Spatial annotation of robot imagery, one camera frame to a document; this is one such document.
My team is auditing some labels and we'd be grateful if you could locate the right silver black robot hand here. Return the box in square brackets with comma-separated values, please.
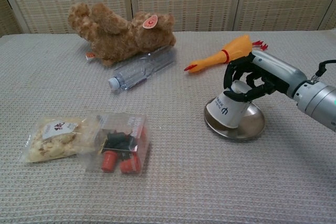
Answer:
[223, 50, 308, 103]

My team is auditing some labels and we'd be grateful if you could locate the white paper cup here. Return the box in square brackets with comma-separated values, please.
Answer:
[206, 79, 253, 130]

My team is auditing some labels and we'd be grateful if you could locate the yellow rubber chicken toy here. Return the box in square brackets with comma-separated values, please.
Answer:
[184, 34, 269, 74]

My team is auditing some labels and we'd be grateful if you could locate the round stainless steel plate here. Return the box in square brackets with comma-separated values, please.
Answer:
[204, 97, 266, 140]

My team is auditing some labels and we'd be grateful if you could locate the clear plastic water bottle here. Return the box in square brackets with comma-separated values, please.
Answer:
[108, 45, 176, 92]

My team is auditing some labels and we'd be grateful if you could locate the brown plush teddy bear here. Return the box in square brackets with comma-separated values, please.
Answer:
[67, 2, 177, 67]

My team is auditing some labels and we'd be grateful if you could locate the clear bag of red-black parts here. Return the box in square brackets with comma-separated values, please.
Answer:
[78, 111, 151, 176]

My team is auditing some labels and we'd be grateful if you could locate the clear bag of yellow snacks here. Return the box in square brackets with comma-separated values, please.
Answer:
[19, 115, 99, 164]

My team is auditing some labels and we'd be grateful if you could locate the beige woven fringed tablecloth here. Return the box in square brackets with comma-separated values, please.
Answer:
[0, 30, 336, 224]

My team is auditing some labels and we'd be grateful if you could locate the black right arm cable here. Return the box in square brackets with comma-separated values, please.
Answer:
[311, 60, 336, 82]

